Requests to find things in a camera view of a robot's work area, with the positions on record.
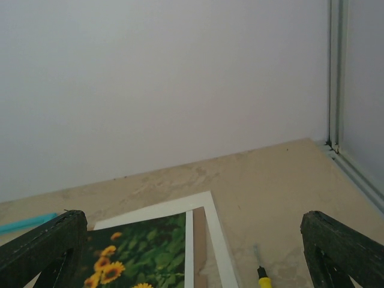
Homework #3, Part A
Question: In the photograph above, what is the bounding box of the brown hardboard backing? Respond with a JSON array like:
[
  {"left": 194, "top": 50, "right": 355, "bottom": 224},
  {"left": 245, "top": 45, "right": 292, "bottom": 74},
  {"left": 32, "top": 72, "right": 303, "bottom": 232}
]
[{"left": 193, "top": 207, "right": 208, "bottom": 288}]

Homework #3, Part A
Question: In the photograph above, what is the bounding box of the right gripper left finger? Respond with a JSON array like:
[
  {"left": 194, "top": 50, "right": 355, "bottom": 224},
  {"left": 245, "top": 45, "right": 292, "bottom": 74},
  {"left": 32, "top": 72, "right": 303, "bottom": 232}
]
[{"left": 1, "top": 210, "right": 88, "bottom": 287}]

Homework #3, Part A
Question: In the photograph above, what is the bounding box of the right aluminium corner post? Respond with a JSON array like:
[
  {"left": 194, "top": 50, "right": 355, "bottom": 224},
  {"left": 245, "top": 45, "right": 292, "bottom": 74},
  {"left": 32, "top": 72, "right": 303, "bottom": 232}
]
[{"left": 323, "top": 1, "right": 383, "bottom": 213}]

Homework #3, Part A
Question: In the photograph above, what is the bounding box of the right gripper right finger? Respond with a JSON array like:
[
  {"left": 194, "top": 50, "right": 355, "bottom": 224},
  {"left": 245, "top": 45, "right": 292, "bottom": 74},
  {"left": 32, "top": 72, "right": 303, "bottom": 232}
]
[{"left": 301, "top": 211, "right": 383, "bottom": 287}]

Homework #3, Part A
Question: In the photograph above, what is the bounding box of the teal wooden photo frame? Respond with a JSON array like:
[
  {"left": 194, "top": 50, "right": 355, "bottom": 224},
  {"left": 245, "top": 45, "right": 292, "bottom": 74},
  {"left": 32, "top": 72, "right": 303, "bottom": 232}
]
[{"left": 0, "top": 213, "right": 58, "bottom": 235}]

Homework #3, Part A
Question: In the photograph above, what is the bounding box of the sunflower photo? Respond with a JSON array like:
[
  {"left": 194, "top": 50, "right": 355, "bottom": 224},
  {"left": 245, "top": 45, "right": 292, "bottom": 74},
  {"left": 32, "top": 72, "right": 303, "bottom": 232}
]
[{"left": 69, "top": 212, "right": 193, "bottom": 287}]

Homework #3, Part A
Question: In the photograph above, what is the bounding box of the yellow handled screwdriver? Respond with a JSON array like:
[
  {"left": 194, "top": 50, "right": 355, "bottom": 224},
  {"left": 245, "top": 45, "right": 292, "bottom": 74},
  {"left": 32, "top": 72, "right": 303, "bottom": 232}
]
[{"left": 253, "top": 245, "right": 272, "bottom": 288}]

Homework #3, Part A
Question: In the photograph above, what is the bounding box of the white passe-partout mat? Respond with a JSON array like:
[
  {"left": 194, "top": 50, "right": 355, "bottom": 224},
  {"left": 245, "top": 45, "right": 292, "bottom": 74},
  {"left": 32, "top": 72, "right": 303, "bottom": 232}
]
[{"left": 94, "top": 191, "right": 241, "bottom": 287}]

